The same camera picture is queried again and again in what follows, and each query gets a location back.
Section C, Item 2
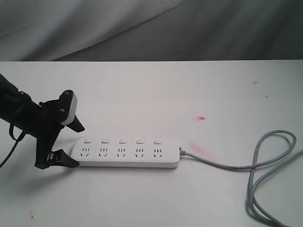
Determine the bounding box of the white five-outlet power strip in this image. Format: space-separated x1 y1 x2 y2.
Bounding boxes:
71 136 182 168

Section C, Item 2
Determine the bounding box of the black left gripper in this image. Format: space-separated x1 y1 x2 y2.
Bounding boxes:
34 100 85 169

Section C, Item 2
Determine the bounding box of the grey power cable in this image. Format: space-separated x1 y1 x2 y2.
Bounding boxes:
178 129 303 227

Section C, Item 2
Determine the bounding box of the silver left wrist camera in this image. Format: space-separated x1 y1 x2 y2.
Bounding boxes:
58 90 78 126

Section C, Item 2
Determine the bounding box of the grey backdrop cloth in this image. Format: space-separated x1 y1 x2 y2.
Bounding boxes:
0 0 303 61

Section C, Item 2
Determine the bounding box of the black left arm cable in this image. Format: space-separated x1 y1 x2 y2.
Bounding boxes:
0 104 45 167

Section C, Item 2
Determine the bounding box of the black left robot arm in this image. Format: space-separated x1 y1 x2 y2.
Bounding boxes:
0 76 85 169

